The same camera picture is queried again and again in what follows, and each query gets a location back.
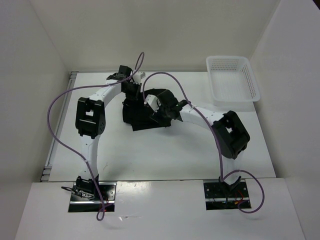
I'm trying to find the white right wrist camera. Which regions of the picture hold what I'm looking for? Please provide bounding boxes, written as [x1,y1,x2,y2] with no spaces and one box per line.
[144,94,161,113]

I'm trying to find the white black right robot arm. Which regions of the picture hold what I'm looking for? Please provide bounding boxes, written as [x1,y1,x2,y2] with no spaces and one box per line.
[144,89,250,197]

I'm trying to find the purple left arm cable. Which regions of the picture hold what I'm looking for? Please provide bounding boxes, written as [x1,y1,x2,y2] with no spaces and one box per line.
[47,51,146,222]

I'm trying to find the black sport shorts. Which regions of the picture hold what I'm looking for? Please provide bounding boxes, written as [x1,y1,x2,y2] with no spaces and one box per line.
[122,92,172,131]

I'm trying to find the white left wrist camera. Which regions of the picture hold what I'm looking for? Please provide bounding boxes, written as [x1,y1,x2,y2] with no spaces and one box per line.
[132,71,146,84]

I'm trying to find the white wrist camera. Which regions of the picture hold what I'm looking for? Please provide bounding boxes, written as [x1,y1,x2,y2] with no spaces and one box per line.
[132,71,146,84]
[144,94,161,113]

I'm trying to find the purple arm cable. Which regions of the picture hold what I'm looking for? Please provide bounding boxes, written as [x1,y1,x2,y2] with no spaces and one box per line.
[47,51,146,222]
[142,72,265,214]

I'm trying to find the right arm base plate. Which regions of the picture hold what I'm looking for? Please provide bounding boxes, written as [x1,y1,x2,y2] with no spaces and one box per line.
[203,181,252,211]

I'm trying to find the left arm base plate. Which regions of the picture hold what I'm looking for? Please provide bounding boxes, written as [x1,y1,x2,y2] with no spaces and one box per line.
[62,182,117,213]

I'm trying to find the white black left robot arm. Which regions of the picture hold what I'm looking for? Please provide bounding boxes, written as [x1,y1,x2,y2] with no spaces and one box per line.
[74,65,146,200]

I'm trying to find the white perforated plastic basket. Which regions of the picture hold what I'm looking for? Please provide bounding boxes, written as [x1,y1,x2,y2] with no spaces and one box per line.
[206,55,261,104]

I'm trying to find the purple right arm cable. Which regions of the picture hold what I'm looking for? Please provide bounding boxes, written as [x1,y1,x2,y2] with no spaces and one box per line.
[142,72,265,214]

